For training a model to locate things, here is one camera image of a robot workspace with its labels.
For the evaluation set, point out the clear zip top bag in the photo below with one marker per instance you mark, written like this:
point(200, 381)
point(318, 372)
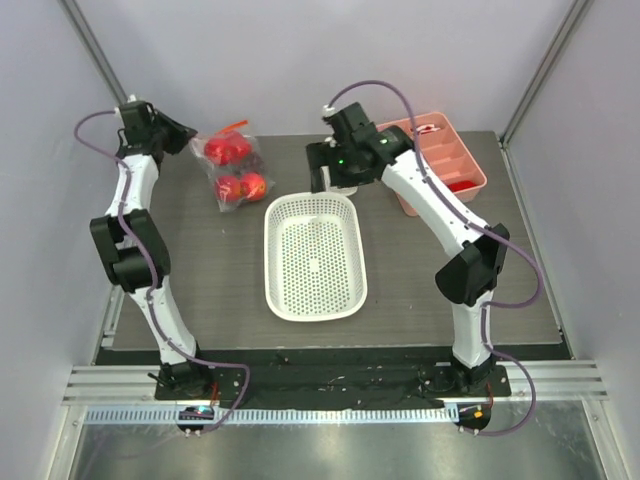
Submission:
point(253, 162)

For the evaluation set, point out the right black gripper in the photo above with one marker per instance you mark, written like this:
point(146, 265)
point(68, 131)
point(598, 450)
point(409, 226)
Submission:
point(317, 163)

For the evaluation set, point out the white slotted cable duct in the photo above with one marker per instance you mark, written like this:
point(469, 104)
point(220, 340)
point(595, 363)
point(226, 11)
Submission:
point(195, 415)

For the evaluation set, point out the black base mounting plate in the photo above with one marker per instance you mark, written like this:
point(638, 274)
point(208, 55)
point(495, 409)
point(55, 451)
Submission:
point(358, 378)

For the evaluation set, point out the pink compartment organizer tray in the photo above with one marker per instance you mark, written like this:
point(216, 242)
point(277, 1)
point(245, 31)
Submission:
point(448, 156)

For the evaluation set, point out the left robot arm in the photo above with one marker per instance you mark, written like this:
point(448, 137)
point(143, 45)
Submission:
point(132, 251)

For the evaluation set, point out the red white item in tray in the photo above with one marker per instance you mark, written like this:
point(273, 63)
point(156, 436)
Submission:
point(425, 129)

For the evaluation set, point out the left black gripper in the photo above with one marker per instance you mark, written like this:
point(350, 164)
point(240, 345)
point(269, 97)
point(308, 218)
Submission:
point(182, 134)

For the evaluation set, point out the red block tray front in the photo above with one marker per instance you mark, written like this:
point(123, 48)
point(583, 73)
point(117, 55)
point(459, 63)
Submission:
point(463, 185)

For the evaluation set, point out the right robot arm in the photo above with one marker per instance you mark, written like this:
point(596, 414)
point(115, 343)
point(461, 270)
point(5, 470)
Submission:
point(476, 251)

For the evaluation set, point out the rolled white towel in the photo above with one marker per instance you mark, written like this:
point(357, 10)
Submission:
point(329, 187)

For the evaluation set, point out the white perforated plastic basket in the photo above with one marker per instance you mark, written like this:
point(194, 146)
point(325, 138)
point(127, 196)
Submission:
point(314, 264)

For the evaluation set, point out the red fake apple right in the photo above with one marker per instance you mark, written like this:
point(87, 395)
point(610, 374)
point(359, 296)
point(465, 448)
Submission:
point(254, 186)

